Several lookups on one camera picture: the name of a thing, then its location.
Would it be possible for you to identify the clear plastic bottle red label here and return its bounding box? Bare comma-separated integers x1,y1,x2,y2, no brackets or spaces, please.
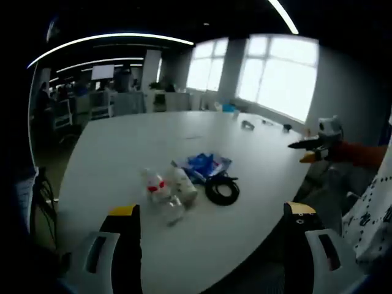
141,167,186,227

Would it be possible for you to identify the white table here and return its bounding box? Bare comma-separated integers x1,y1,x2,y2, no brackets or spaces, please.
56,110,319,294

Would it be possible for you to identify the curved ceiling light strip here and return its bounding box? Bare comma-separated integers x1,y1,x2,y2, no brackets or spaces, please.
26,32,195,69

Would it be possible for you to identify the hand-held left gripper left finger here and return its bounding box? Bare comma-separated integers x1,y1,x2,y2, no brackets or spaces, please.
61,204,143,294

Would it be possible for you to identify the blue plastic packet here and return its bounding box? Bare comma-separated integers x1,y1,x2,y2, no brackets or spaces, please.
170,151,233,185

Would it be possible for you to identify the computer monitor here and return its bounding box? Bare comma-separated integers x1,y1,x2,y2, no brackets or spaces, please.
91,64,115,80

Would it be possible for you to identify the black cable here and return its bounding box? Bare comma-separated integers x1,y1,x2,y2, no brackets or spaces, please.
204,176,241,206

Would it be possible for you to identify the bundle of black cables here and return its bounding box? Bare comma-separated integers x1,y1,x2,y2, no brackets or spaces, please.
32,167,59,249

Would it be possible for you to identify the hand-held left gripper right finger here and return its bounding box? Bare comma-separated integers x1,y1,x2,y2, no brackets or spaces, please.
283,201,368,294

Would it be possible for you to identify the narrow window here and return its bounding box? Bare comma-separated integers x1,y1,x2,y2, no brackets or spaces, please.
186,38,229,92

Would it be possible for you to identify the straight ceiling light strip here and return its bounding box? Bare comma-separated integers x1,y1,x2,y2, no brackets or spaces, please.
268,0,300,35

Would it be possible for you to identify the wide window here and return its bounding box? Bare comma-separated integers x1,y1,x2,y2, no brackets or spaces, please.
238,34,319,123

